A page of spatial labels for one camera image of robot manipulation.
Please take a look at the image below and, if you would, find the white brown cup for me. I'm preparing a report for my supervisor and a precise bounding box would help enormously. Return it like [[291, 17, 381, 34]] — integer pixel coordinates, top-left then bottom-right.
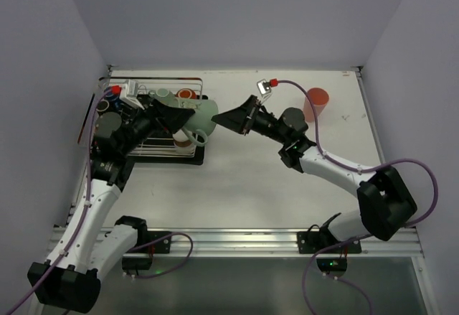
[[172, 130, 195, 149]]

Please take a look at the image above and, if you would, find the large green mug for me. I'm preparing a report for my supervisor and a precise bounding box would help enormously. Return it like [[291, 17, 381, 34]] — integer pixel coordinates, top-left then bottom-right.
[[177, 98, 219, 146]]

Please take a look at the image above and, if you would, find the pink plastic cup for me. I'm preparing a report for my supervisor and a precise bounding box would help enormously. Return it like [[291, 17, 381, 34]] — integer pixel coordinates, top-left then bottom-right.
[[303, 88, 329, 123]]

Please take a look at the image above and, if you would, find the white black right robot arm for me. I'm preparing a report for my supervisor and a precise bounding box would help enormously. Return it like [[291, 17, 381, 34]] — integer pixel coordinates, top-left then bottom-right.
[[212, 95, 417, 245]]

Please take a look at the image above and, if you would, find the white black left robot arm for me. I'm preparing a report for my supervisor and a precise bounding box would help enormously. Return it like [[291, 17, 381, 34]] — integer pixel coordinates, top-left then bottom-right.
[[27, 100, 195, 314]]

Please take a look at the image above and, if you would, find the small green cup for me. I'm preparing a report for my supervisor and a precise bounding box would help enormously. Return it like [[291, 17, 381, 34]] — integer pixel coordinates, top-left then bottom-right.
[[148, 88, 175, 105]]

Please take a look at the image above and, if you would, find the orange white-ringed cup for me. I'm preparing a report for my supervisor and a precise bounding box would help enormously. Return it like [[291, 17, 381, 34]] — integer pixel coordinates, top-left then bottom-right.
[[176, 88, 197, 100]]

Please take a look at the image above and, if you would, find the blue cup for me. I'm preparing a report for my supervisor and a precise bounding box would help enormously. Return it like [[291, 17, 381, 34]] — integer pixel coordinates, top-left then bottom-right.
[[105, 85, 121, 107]]

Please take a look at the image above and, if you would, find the black cup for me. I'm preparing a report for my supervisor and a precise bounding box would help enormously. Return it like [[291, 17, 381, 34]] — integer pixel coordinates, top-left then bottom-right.
[[96, 100, 110, 115]]

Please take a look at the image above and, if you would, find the left black controller box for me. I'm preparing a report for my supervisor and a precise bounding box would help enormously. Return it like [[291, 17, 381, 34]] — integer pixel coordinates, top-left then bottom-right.
[[121, 257, 153, 275]]

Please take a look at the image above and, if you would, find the black controller box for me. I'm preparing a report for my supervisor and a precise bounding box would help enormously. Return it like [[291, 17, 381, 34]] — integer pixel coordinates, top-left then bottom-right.
[[121, 257, 153, 275], [316, 258, 348, 277]]

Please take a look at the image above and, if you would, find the right black controller box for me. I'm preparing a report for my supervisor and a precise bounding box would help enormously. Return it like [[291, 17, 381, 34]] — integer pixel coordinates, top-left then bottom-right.
[[316, 258, 348, 277]]

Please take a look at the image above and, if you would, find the metal wire dish rack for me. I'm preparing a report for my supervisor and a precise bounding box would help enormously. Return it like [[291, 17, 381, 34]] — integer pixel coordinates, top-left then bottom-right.
[[98, 76, 207, 164]]

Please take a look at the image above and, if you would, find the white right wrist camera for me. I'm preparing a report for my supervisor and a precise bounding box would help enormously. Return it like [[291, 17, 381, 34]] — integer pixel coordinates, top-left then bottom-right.
[[257, 79, 273, 104]]

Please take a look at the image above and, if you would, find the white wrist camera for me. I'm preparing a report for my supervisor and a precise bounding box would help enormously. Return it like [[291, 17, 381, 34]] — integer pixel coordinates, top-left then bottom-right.
[[257, 79, 273, 104], [119, 80, 143, 109]]

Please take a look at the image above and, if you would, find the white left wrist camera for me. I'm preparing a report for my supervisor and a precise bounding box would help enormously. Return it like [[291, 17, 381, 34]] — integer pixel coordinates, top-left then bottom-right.
[[119, 80, 143, 109]]

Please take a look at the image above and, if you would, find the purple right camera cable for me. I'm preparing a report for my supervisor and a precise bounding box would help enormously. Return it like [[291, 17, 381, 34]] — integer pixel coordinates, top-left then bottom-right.
[[268, 77, 439, 230]]

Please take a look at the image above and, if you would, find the purple camera cable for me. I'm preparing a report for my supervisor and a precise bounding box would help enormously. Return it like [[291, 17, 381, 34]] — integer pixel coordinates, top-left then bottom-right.
[[0, 85, 121, 315], [268, 77, 439, 230]]

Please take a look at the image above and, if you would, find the aluminium right side rail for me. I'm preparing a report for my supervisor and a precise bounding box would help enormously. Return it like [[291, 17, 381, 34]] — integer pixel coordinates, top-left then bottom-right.
[[353, 65, 408, 228]]

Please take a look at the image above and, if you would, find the aluminium rail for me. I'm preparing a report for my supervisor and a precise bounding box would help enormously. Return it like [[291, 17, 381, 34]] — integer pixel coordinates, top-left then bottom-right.
[[353, 65, 408, 228], [49, 227, 420, 258]]

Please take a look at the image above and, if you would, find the aluminium front rail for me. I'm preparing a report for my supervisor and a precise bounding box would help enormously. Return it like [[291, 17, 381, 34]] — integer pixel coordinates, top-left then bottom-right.
[[49, 227, 420, 258]]

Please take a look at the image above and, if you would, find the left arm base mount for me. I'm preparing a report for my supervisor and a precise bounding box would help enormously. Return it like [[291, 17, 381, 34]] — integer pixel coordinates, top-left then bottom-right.
[[130, 230, 171, 255]]

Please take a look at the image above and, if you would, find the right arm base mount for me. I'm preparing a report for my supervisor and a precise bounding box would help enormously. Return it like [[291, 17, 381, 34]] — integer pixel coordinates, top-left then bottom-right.
[[296, 225, 362, 255]]

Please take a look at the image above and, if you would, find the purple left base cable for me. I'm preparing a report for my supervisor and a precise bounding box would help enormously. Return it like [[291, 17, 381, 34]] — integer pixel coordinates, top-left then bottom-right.
[[123, 232, 194, 280]]

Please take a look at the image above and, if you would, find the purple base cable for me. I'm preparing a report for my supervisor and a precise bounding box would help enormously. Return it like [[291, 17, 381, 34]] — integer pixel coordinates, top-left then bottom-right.
[[123, 232, 194, 280], [301, 234, 376, 315]]

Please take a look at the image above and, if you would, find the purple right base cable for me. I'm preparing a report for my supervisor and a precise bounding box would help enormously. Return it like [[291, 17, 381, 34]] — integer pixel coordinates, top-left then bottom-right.
[[301, 234, 376, 315]]

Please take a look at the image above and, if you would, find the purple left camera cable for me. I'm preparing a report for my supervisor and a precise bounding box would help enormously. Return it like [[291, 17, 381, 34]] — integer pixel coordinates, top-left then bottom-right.
[[0, 85, 121, 315]]

